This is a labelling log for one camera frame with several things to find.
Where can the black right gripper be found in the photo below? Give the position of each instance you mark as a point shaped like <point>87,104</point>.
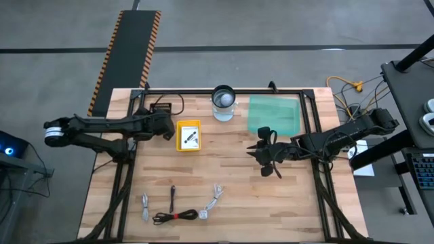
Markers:
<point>279,152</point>

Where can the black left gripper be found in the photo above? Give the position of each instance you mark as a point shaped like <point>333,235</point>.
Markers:
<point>157,123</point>

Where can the white cardboard box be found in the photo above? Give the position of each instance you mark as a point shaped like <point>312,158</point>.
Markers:
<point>193,144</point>

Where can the teal and white charger block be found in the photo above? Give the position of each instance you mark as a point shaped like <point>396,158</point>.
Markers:
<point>203,215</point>

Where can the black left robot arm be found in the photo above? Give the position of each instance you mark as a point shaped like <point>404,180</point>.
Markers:
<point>101,125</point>

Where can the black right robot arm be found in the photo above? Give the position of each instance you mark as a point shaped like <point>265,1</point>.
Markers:
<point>339,135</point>

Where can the yellow plastic bin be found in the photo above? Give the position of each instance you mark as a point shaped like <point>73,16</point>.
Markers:
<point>178,135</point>

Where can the teal translucent plastic bin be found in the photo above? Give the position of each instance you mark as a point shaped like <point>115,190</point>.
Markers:
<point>271,115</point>

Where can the tall cylindrical cup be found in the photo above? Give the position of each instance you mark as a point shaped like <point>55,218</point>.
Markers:
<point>223,114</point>

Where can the white ball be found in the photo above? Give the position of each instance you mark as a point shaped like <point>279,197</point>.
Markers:
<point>226,99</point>

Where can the black mat with striped edges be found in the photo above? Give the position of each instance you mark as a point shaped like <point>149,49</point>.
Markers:
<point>130,51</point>

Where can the white paper sheet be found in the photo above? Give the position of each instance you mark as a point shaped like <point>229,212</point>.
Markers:
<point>364,169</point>

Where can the black metal pole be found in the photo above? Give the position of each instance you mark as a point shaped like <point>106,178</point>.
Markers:
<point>379,152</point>
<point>415,54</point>

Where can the dark grey desk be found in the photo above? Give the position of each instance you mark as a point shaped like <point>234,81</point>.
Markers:
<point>20,164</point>

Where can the dark grey side table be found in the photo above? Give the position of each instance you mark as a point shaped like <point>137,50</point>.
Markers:
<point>407,101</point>

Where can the small caster wheel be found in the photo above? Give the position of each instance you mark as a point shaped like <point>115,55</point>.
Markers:
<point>403,211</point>

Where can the black device with blue light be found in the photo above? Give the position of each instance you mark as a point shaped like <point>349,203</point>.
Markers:
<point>13,142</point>

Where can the black computer keyboard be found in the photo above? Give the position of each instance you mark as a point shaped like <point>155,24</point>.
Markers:
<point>424,171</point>

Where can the white grey controller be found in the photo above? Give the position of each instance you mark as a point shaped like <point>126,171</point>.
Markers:
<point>428,124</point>
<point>430,105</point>

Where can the black aluminium table frame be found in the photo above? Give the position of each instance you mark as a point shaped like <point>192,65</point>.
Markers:
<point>190,91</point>

